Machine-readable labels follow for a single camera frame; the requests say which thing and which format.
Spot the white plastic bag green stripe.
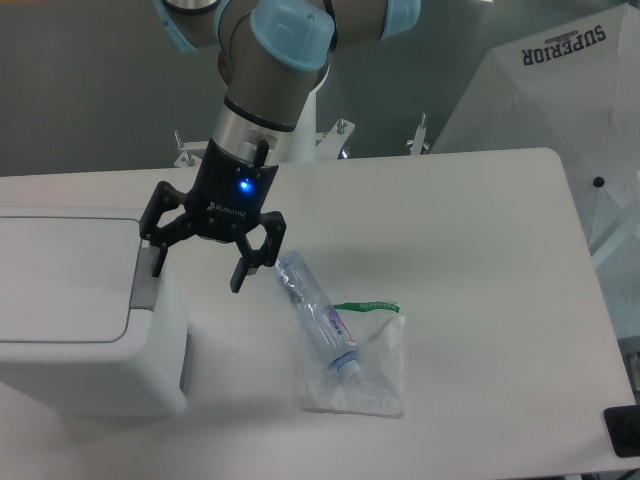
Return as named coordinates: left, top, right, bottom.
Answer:
left=298, top=301, right=405, bottom=418

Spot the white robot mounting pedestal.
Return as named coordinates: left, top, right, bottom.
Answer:
left=173, top=76, right=430, bottom=169

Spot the white Superior umbrella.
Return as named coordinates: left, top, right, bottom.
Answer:
left=434, top=4, right=639, bottom=338

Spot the clear plastic water bottle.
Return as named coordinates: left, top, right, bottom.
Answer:
left=275, top=251, right=361, bottom=383

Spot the black device at table edge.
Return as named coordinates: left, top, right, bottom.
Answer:
left=603, top=405, right=639, bottom=458

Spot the white push-top trash can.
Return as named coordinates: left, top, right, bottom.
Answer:
left=1, top=206, right=192, bottom=418

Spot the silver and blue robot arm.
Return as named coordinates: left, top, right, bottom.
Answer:
left=139, top=0, right=421, bottom=291

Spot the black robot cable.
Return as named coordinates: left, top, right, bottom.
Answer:
left=249, top=138, right=269, bottom=179

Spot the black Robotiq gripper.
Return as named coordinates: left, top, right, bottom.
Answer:
left=139, top=140, right=287, bottom=293

